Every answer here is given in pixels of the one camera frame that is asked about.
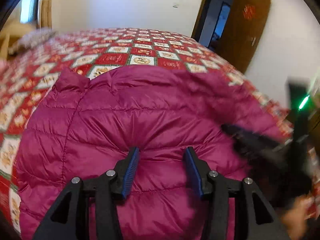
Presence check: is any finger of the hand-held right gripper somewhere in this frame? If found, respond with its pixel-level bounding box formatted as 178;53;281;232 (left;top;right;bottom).
221;124;284;157

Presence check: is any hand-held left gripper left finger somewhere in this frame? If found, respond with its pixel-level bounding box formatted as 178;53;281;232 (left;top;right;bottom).
32;147;140;240

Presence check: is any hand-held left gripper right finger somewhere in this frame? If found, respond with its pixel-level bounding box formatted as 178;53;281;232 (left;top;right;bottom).
184;147;292;240

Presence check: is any magenta puffer jacket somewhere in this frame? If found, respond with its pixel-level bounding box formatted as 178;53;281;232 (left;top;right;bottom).
15;65;288;240

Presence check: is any person's right hand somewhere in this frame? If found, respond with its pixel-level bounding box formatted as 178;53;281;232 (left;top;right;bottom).
281;196;317;240

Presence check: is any brown wooden door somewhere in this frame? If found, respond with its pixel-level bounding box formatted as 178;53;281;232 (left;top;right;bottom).
217;0;272;74

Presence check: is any red checkered printed bedspread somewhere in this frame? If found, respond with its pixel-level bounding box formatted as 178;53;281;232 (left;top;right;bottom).
0;27;320;235

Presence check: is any red paper door decoration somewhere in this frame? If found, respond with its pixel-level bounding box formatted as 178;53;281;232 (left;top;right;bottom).
243;4;257;20

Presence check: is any striped pillow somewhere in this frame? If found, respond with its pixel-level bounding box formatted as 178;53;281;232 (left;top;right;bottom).
7;27;57;55

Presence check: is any cream wooden bed headboard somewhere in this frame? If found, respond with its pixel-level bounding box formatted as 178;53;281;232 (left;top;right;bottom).
0;21;23;60

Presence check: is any narrow beige patterned curtain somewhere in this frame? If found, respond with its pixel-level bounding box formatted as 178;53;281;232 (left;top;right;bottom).
37;0;53;29

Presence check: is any window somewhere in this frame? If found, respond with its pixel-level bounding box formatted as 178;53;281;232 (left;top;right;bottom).
20;0;42;25

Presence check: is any brown door frame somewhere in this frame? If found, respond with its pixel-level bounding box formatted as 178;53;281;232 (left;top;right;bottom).
191;0;244;53

